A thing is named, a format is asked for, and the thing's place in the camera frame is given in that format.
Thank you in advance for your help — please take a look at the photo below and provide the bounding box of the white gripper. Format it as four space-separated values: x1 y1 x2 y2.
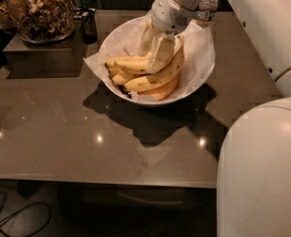
137 0 195 74

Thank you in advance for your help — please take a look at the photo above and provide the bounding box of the dark wooden riser box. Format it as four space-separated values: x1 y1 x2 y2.
3 23 87 78

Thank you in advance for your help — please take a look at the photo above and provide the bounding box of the black floor cable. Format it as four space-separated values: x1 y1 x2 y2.
0 191 52 237

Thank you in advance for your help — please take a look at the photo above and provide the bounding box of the long lower yellow banana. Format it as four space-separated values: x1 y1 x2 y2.
123 36 184 93

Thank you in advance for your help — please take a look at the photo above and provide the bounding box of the white paper liner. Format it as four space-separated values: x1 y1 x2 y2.
83 15 216 104

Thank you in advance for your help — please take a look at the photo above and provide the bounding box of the glass jar of nuts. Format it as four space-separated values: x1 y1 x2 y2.
3 0 75 44

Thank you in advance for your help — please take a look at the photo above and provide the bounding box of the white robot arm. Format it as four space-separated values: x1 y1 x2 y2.
150 0 291 237

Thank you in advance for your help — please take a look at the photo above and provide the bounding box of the clear plastic water bottle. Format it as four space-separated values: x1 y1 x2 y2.
197 0 218 28

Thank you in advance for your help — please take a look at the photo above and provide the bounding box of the short yellow banana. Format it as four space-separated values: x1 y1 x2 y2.
109 68 136 86

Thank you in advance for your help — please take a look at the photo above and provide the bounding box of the snack bowl far left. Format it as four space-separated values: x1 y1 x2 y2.
0 3 15 30

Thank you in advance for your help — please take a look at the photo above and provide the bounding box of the orange fruit under bananas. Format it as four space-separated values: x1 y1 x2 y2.
140 75 180 101

